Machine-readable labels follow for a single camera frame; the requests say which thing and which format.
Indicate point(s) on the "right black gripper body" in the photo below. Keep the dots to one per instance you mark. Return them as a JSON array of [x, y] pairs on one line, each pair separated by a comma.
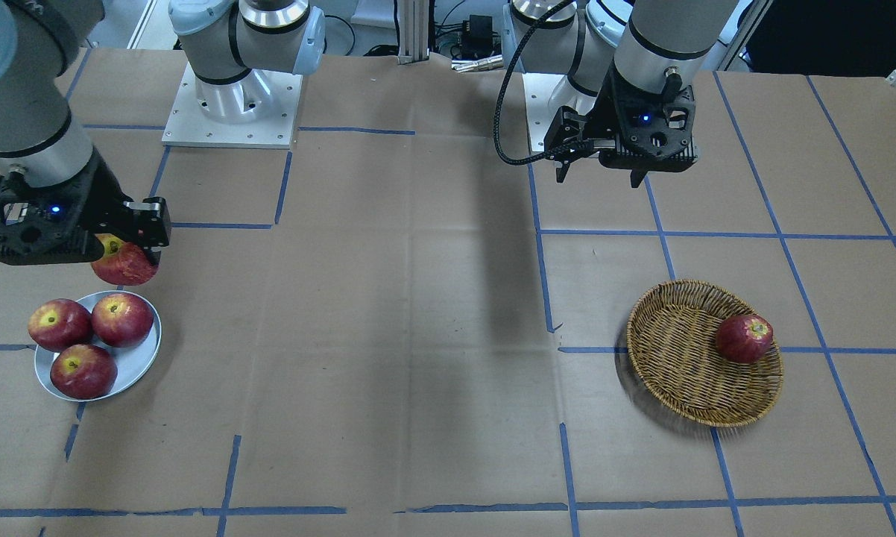
[[107, 195]]

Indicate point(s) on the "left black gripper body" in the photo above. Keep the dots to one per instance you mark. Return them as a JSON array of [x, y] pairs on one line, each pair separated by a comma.
[[609, 109]]

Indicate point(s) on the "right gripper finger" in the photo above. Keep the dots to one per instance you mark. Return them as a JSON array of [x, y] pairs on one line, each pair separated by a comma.
[[153, 254]]

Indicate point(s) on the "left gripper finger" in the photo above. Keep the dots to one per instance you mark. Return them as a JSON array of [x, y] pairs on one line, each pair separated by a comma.
[[563, 162], [637, 177]]

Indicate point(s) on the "yellow red apple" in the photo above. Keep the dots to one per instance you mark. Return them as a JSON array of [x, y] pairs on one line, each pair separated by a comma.
[[123, 263]]

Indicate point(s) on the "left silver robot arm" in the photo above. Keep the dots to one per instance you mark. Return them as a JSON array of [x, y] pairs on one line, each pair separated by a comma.
[[564, 37]]

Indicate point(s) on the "red apple on plate far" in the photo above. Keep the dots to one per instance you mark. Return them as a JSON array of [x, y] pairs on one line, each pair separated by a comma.
[[122, 320]]

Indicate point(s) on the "red apple on plate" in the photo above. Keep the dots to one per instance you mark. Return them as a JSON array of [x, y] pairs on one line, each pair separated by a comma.
[[84, 372], [122, 320], [59, 324]]

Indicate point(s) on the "red apple on plate middle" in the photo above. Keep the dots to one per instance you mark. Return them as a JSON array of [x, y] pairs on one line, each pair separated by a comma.
[[59, 324]]

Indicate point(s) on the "light blue plate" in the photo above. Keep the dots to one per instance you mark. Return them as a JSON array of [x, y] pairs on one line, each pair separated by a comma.
[[132, 363]]

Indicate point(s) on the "red apple on plate outer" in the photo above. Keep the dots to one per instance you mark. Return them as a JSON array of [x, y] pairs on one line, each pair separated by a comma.
[[84, 372]]

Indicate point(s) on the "brown wicker basket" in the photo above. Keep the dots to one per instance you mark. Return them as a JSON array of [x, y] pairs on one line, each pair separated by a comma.
[[671, 345]]

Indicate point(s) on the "dark red apple in basket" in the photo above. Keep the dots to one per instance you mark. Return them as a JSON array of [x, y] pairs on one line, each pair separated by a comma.
[[744, 338]]

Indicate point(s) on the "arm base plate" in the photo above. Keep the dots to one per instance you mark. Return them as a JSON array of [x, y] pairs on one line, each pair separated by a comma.
[[259, 111], [544, 94]]

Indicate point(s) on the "aluminium frame post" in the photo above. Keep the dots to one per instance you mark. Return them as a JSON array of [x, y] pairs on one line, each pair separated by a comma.
[[413, 27]]

